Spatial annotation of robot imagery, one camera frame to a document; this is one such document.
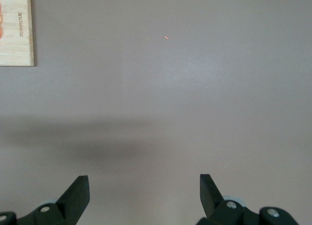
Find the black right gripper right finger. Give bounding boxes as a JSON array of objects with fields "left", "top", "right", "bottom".
[{"left": 196, "top": 173, "right": 303, "bottom": 225}]

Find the bamboo cutting board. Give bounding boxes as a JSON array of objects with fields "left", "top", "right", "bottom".
[{"left": 0, "top": 0, "right": 35, "bottom": 67}]

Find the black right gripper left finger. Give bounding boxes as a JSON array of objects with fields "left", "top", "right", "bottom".
[{"left": 0, "top": 175, "right": 90, "bottom": 225}]

